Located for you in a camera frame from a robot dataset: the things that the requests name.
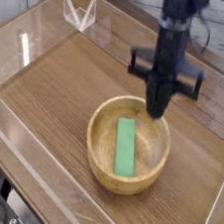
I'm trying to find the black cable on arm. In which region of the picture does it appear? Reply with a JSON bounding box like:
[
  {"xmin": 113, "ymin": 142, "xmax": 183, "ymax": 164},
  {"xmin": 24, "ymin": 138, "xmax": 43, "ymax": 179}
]
[{"xmin": 186, "ymin": 11, "xmax": 215, "ymax": 56}]

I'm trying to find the green rectangular block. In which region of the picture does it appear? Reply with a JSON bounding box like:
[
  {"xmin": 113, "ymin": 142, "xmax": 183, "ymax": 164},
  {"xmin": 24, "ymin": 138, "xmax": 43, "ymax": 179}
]
[{"xmin": 113, "ymin": 117, "xmax": 136, "ymax": 177}]

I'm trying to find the clear acrylic tray wall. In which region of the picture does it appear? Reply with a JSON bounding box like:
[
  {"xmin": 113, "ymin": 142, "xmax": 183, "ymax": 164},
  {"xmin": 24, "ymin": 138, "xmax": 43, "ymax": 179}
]
[{"xmin": 0, "ymin": 98, "xmax": 116, "ymax": 224}]

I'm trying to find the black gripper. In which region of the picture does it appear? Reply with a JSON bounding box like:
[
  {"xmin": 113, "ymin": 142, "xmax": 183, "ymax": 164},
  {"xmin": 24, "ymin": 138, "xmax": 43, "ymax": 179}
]
[{"xmin": 129, "ymin": 27, "xmax": 206, "ymax": 119}]

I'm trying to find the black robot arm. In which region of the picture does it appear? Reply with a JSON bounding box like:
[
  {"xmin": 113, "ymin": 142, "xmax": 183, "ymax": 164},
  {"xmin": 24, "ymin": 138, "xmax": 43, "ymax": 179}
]
[{"xmin": 128, "ymin": 0, "xmax": 211, "ymax": 119}]

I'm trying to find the brown wooden bowl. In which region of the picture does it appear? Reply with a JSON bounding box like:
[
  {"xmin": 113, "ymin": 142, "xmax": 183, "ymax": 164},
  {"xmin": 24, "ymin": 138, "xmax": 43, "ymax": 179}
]
[{"xmin": 86, "ymin": 95, "xmax": 171, "ymax": 195}]

